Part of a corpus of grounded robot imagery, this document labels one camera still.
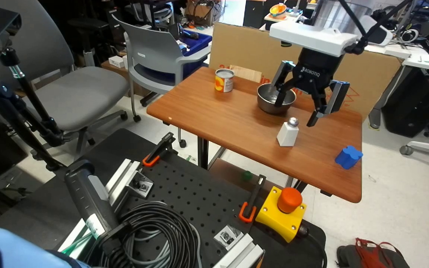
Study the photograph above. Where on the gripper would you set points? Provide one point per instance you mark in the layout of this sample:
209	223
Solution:
315	70

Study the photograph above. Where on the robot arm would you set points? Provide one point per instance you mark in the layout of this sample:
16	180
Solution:
339	15

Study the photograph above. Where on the white salt shaker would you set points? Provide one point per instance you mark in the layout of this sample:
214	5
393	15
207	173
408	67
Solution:
287	134

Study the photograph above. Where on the metal bowl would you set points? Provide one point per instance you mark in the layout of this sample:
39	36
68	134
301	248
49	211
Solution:
266	104

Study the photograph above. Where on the orange and yellow bowl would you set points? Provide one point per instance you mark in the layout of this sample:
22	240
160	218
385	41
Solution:
277	10

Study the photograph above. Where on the blue plastic block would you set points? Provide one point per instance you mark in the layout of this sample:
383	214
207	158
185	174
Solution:
348	157

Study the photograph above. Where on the cardboard sheet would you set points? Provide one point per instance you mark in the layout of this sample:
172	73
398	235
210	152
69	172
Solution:
237	44

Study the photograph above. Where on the tin can with fruit label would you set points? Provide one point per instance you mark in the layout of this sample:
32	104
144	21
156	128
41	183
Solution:
224	82

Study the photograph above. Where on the black computer case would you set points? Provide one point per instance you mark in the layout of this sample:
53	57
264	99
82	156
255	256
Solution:
412	104

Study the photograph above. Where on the white desk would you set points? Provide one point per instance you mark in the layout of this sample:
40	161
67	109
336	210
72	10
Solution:
417	56

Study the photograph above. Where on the green ball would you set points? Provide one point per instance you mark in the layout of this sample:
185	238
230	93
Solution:
247	176

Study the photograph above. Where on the blue plastic bin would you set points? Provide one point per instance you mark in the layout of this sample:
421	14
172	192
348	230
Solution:
199	44

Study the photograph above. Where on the office chair base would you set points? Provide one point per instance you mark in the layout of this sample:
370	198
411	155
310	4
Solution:
428	143

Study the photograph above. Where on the black and orange clamp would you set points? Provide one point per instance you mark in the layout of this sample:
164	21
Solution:
158	150
252	201

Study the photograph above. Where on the yellow emergency stop button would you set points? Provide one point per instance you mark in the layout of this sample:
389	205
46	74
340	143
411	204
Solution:
279	216

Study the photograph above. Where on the grey plastic chair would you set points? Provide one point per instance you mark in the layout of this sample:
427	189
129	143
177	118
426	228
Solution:
155	59

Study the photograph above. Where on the red and grey bag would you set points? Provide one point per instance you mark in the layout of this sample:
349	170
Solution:
371	257

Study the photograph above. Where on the white box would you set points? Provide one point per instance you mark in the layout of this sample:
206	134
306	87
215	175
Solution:
116	61

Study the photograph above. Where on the grey fabric office chair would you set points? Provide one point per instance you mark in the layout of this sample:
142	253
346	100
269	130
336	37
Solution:
76	93

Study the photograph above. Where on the light blue fabric item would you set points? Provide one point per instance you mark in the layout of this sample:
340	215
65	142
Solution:
9	249

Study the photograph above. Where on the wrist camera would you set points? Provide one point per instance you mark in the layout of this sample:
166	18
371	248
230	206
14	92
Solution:
311	37

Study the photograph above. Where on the aluminium bracket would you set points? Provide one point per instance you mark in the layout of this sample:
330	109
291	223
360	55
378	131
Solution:
237	249
123	182

